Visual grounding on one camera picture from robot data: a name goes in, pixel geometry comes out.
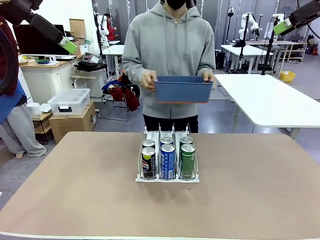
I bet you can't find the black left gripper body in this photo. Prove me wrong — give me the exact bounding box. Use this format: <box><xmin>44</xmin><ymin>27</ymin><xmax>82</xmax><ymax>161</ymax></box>
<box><xmin>29</xmin><ymin>13</ymin><xmax>64</xmax><ymax>44</ymax></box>

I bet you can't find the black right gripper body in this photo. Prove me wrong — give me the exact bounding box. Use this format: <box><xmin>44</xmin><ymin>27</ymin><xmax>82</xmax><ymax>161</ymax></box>
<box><xmin>288</xmin><ymin>1</ymin><xmax>320</xmax><ymax>29</ymax></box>

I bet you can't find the blue bin with orange handles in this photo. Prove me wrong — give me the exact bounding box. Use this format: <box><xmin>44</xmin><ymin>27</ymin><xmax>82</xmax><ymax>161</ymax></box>
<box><xmin>152</xmin><ymin>75</ymin><xmax>215</xmax><ymax>104</ymax></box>

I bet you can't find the person's left forearm grey sleeve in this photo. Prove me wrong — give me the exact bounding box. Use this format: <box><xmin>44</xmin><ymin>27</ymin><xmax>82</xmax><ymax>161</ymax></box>
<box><xmin>197</xmin><ymin>56</ymin><xmax>216</xmax><ymax>76</ymax></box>

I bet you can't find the person's right hand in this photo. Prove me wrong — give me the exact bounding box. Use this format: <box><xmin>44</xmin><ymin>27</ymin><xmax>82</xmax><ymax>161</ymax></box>
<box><xmin>141</xmin><ymin>70</ymin><xmax>158</xmax><ymax>91</ymax></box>

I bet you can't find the person's left hand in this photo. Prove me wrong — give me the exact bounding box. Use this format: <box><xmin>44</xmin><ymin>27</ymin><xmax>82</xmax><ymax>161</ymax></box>
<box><xmin>201</xmin><ymin>70</ymin><xmax>215</xmax><ymax>85</ymax></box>

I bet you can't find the black computer monitor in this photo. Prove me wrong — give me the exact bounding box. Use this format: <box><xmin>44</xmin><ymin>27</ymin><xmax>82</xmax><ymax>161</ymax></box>
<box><xmin>12</xmin><ymin>24</ymin><xmax>71</xmax><ymax>56</ymax></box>

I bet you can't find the small brown cardboard box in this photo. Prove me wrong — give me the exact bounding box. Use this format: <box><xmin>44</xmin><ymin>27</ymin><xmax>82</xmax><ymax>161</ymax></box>
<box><xmin>69</xmin><ymin>18</ymin><xmax>86</xmax><ymax>56</ymax></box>

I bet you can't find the black tripod pole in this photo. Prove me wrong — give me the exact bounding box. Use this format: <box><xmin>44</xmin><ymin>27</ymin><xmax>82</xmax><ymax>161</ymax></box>
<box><xmin>260</xmin><ymin>14</ymin><xmax>284</xmax><ymax>76</ymax></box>

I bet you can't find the shiny snack packet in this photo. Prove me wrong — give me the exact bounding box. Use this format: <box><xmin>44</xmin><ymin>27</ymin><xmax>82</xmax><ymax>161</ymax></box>
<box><xmin>83</xmin><ymin>52</ymin><xmax>103</xmax><ymax>64</ymax></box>

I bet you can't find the black bag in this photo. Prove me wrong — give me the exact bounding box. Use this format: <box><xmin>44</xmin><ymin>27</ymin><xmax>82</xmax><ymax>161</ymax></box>
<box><xmin>73</xmin><ymin>61</ymin><xmax>108</xmax><ymax>73</ymax></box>

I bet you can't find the white cabinet with wooden top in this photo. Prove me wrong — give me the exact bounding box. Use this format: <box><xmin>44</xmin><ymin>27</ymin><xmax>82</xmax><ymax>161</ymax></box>
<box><xmin>18</xmin><ymin>54</ymin><xmax>107</xmax><ymax>105</ymax></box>

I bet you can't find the black light stand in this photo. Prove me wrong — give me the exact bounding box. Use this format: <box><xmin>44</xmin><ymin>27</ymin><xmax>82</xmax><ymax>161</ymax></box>
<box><xmin>226</xmin><ymin>6</ymin><xmax>249</xmax><ymax>75</ymax></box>

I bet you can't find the white background table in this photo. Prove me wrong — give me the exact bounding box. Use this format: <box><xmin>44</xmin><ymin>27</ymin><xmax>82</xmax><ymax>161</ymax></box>
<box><xmin>220</xmin><ymin>44</ymin><xmax>267</xmax><ymax>75</ymax></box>

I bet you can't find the small white desk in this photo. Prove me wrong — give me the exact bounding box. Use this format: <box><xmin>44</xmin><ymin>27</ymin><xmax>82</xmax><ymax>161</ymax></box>
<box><xmin>101</xmin><ymin>44</ymin><xmax>126</xmax><ymax>79</ymax></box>

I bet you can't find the background person in red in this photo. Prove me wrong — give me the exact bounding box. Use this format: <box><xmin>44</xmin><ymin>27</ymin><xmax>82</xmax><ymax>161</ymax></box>
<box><xmin>103</xmin><ymin>12</ymin><xmax>119</xmax><ymax>41</ymax></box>

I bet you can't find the yellow plastic crate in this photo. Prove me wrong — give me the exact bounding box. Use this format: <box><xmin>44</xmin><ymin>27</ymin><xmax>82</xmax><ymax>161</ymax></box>
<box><xmin>279</xmin><ymin>70</ymin><xmax>297</xmax><ymax>83</ymax></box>

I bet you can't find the clear plastic storage box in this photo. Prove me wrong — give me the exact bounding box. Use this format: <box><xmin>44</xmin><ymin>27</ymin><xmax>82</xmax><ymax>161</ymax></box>
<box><xmin>47</xmin><ymin>88</ymin><xmax>91</xmax><ymax>116</ymax></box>

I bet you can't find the white paper roll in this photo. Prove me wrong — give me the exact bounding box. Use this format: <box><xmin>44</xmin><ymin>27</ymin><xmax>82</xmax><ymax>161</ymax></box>
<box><xmin>26</xmin><ymin>102</ymin><xmax>43</xmax><ymax>116</ymax></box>

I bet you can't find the large white table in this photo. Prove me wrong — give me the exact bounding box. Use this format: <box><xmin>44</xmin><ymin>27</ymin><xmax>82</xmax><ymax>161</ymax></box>
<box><xmin>214</xmin><ymin>74</ymin><xmax>320</xmax><ymax>140</ymax></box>

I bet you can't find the chair with red clothes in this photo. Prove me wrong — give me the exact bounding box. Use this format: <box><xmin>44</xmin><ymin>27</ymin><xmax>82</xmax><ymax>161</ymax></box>
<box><xmin>99</xmin><ymin>73</ymin><xmax>141</xmax><ymax>122</ymax></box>

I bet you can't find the large brown cardboard box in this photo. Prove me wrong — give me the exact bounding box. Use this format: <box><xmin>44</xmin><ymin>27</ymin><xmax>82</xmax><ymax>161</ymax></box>
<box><xmin>49</xmin><ymin>101</ymin><xmax>97</xmax><ymax>145</ymax></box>

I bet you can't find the small wooden side table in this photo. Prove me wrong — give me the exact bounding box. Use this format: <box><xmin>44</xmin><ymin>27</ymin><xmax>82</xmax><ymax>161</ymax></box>
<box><xmin>31</xmin><ymin>111</ymin><xmax>55</xmax><ymax>146</ymax></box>

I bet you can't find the bystander in red blue top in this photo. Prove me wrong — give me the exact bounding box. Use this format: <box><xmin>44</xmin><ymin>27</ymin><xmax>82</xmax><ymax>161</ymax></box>
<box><xmin>0</xmin><ymin>14</ymin><xmax>48</xmax><ymax>159</ymax></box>

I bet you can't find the grey hoodie torso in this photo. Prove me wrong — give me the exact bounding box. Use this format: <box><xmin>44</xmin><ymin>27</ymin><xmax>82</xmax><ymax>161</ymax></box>
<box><xmin>121</xmin><ymin>1</ymin><xmax>216</xmax><ymax>120</ymax></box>

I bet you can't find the black face mask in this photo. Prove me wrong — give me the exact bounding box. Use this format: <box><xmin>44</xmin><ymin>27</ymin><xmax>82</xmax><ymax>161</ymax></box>
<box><xmin>164</xmin><ymin>0</ymin><xmax>188</xmax><ymax>11</ymax></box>

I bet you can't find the black Pepsi can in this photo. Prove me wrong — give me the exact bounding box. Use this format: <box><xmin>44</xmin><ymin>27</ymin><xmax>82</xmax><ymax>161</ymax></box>
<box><xmin>141</xmin><ymin>146</ymin><xmax>157</xmax><ymax>180</ymax></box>
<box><xmin>141</xmin><ymin>139</ymin><xmax>156</xmax><ymax>151</ymax></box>

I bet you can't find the blue Pocari Sweat can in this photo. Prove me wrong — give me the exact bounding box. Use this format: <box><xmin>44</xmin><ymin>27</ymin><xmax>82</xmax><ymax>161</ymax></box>
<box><xmin>160</xmin><ymin>143</ymin><xmax>176</xmax><ymax>180</ymax></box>
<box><xmin>159</xmin><ymin>136</ymin><xmax>175</xmax><ymax>147</ymax></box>

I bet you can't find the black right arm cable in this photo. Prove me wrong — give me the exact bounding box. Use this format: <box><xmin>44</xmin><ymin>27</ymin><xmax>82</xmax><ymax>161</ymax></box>
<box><xmin>306</xmin><ymin>22</ymin><xmax>320</xmax><ymax>40</ymax></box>

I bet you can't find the white wire can dispenser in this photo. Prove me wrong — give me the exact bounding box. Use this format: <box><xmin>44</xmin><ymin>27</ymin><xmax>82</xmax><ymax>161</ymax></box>
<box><xmin>135</xmin><ymin>123</ymin><xmax>201</xmax><ymax>183</ymax></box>

